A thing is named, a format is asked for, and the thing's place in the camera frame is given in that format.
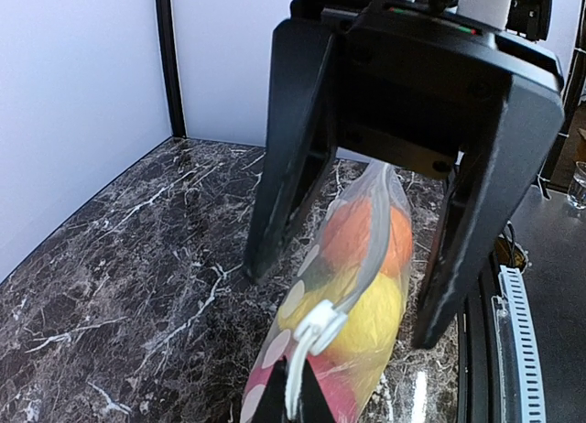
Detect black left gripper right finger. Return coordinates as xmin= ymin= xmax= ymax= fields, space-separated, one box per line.
xmin=297 ymin=363 xmax=335 ymax=423

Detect yellow fake lemon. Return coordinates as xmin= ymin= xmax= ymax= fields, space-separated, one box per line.
xmin=277 ymin=273 xmax=405 ymax=360

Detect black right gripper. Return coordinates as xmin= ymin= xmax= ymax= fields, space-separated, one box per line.
xmin=290 ymin=0 xmax=564 ymax=179

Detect red fake apple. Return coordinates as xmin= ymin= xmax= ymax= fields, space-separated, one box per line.
xmin=240 ymin=347 xmax=382 ymax=422

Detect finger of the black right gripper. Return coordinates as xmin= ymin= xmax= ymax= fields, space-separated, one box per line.
xmin=244 ymin=19 xmax=337 ymax=282
xmin=412 ymin=76 xmax=564 ymax=349

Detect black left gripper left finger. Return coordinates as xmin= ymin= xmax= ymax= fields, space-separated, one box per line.
xmin=251 ymin=361 xmax=290 ymax=423

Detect orange fake orange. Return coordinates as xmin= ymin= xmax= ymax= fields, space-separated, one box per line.
xmin=322 ymin=199 xmax=413 ymax=277

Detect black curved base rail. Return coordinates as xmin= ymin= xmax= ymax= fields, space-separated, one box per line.
xmin=456 ymin=236 xmax=522 ymax=423

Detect cardboard box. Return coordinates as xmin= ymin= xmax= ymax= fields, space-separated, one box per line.
xmin=574 ymin=128 xmax=586 ymax=162

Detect clear drinking glass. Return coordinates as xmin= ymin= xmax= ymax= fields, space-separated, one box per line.
xmin=567 ymin=161 xmax=586 ymax=210

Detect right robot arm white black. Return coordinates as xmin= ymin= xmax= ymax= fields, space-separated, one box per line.
xmin=244 ymin=0 xmax=564 ymax=349

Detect white slotted cable duct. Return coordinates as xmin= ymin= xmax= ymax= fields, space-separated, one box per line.
xmin=494 ymin=266 xmax=547 ymax=422

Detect left black frame post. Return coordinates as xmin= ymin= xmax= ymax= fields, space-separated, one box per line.
xmin=155 ymin=0 xmax=187 ymax=138

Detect clear polka dot zip bag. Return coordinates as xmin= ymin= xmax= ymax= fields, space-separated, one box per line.
xmin=240 ymin=159 xmax=416 ymax=423

